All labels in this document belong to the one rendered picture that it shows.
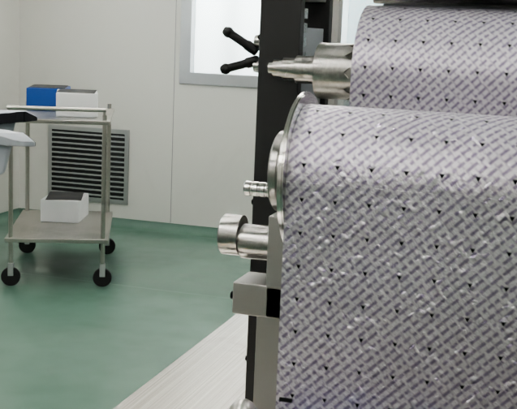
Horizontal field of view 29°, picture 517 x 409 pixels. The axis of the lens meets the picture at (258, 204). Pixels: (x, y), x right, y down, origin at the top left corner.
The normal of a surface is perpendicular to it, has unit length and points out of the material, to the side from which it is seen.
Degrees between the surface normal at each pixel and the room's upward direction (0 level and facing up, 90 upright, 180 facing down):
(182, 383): 0
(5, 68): 90
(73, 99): 90
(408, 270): 90
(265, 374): 90
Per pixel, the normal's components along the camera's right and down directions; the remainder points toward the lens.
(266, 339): -0.30, 0.14
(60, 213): -0.03, 0.17
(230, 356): 0.04, -0.98
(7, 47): 0.95, 0.09
